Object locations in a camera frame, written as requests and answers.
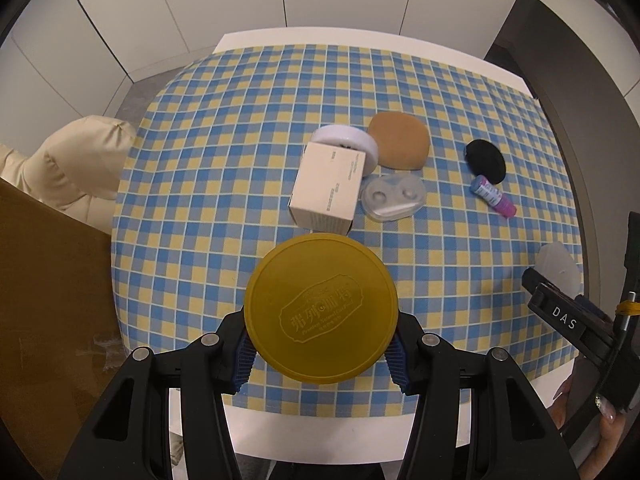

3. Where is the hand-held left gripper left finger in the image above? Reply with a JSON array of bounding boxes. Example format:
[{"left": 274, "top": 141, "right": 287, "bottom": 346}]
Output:
[{"left": 55, "top": 310, "right": 261, "bottom": 480}]

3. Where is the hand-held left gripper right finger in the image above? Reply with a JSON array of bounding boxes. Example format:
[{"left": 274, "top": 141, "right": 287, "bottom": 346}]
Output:
[{"left": 385, "top": 310, "right": 583, "bottom": 480}]

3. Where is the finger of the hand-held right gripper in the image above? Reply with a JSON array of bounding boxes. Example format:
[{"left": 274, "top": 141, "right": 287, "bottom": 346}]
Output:
[
  {"left": 574, "top": 292, "right": 618, "bottom": 328},
  {"left": 521, "top": 266, "right": 586, "bottom": 343}
]

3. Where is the translucent white plastic case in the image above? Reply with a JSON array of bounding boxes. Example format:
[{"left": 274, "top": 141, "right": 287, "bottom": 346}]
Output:
[{"left": 534, "top": 241, "right": 582, "bottom": 297}]

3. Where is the jar with yellow lid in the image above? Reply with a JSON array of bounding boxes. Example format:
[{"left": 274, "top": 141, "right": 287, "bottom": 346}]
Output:
[{"left": 244, "top": 232, "right": 400, "bottom": 386}]

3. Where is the purple pink labelled bottle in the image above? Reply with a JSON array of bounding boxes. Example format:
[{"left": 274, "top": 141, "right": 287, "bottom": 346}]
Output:
[{"left": 469, "top": 174, "right": 517, "bottom": 218}]

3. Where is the black round powder puff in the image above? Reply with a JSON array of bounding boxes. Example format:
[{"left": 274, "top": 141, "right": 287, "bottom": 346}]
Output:
[{"left": 465, "top": 139, "right": 507, "bottom": 186}]

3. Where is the clear contact lens case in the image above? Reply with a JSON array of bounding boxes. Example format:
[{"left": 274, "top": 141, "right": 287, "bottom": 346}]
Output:
[{"left": 361, "top": 174, "right": 427, "bottom": 222}]

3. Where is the small white carton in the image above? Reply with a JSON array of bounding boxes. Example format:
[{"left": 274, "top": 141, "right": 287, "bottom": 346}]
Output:
[{"left": 289, "top": 141, "right": 366, "bottom": 235}]

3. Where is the brown cardboard box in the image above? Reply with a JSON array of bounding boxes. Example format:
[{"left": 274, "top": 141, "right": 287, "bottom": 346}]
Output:
[{"left": 0, "top": 177, "right": 126, "bottom": 461}]

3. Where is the person's right hand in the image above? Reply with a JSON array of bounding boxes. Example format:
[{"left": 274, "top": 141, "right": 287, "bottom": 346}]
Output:
[{"left": 557, "top": 377, "right": 636, "bottom": 480}]

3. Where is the blue yellow checked tablecloth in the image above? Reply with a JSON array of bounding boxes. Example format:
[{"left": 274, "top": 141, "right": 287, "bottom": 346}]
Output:
[{"left": 110, "top": 42, "right": 588, "bottom": 418}]

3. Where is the tan round powder puff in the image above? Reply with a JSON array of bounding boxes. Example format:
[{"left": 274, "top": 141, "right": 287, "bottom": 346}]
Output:
[{"left": 367, "top": 111, "right": 431, "bottom": 171}]

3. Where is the white round compact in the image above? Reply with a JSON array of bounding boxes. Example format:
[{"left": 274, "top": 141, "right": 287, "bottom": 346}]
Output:
[{"left": 311, "top": 125, "right": 379, "bottom": 177}]

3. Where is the cream padded armchair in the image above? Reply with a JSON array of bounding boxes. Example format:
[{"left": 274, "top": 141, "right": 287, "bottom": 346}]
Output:
[{"left": 0, "top": 115, "right": 138, "bottom": 233}]

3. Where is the white table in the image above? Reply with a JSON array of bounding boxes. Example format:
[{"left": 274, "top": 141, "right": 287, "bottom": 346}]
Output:
[{"left": 167, "top": 32, "right": 591, "bottom": 461}]

